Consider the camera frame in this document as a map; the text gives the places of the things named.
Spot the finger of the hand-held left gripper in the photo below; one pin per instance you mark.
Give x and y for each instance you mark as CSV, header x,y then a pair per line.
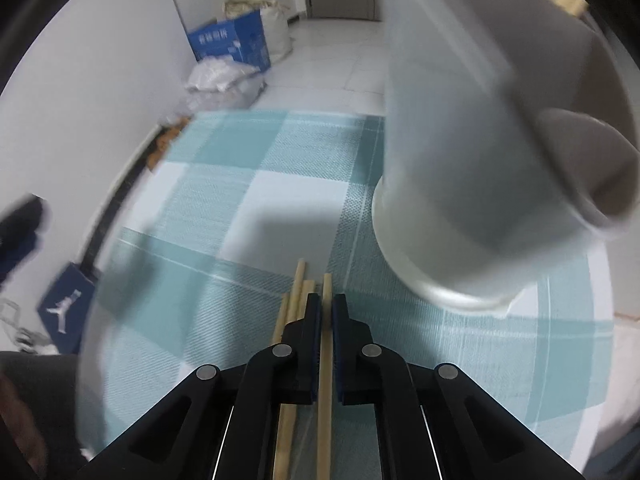
x,y
22,230

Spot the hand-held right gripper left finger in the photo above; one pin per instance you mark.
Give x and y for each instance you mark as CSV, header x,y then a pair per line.
x,y
314,360

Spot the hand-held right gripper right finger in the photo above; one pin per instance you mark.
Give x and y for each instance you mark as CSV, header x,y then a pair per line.
x,y
339,360

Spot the metal utensil holder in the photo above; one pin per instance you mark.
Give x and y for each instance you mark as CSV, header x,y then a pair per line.
x,y
450,160

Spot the blue shoe box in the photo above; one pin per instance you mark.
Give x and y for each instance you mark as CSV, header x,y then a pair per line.
x,y
65,310

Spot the brown slipper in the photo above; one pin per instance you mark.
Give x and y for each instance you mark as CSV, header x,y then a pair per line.
x,y
159,156
175,136

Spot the person's dark clothing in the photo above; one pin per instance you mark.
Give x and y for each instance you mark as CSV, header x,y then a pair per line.
x,y
40,400

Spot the teal checked tablecloth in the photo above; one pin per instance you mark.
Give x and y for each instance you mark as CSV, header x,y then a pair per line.
x,y
225,185

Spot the large silver plastic package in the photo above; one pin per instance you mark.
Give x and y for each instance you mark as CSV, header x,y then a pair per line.
x,y
210,105

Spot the small silver plastic package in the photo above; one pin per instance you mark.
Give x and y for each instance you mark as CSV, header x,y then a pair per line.
x,y
220,75

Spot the blue cardboard box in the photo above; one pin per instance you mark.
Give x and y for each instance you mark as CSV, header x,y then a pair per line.
x,y
230,42

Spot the white woven sack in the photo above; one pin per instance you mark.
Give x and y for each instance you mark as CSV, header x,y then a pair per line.
x,y
275,30

